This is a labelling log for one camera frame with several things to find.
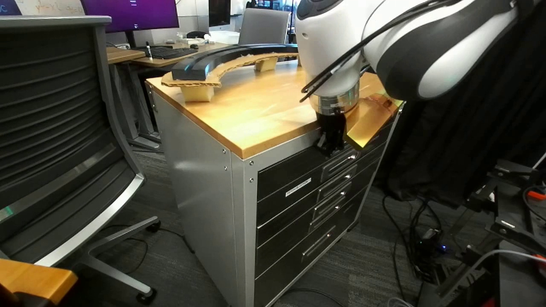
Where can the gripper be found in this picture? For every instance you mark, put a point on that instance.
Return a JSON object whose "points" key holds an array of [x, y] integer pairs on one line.
{"points": [[332, 125]]}

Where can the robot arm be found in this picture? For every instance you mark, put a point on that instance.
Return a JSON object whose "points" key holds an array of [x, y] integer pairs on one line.
{"points": [[332, 47]]}

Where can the black drawer with white label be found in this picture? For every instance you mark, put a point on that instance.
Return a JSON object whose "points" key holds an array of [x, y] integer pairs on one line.
{"points": [[277, 204]]}

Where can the golden brown flat board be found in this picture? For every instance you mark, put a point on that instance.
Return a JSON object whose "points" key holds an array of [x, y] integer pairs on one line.
{"points": [[369, 125]]}

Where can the beige foam block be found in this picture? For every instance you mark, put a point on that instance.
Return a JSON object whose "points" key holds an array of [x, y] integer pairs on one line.
{"points": [[197, 93], [266, 64]]}

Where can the silver tool cabinet wooden top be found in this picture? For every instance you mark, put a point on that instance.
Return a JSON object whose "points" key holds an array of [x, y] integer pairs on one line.
{"points": [[204, 170]]}

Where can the curved cardboard sheet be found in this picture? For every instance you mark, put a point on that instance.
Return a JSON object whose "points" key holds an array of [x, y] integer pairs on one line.
{"points": [[226, 68]]}

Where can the black curtain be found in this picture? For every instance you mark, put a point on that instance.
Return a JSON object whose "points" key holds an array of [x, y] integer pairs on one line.
{"points": [[465, 136]]}

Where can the grey office chair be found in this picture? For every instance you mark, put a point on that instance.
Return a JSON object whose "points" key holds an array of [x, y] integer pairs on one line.
{"points": [[263, 26]]}

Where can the black curved plastic part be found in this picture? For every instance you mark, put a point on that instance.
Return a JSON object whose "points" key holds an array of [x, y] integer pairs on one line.
{"points": [[200, 64]]}

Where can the dark monitor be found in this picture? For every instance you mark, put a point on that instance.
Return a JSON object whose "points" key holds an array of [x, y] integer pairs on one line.
{"points": [[219, 12]]}

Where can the black keyboard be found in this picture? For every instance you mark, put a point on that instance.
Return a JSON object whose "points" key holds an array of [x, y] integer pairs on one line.
{"points": [[172, 52]]}

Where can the wooden desk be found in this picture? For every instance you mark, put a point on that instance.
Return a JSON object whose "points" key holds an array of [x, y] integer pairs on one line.
{"points": [[121, 54]]}

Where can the monitor with purple screen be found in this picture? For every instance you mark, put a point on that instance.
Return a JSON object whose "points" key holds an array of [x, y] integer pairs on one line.
{"points": [[132, 13]]}

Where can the black mesh office chair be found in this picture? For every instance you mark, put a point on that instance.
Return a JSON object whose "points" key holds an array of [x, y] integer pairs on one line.
{"points": [[55, 128]]}

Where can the whiteboard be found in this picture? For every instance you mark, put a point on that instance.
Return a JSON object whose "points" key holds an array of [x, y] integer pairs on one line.
{"points": [[49, 7]]}

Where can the wooden table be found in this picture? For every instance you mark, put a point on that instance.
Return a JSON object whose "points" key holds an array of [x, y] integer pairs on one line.
{"points": [[34, 279]]}

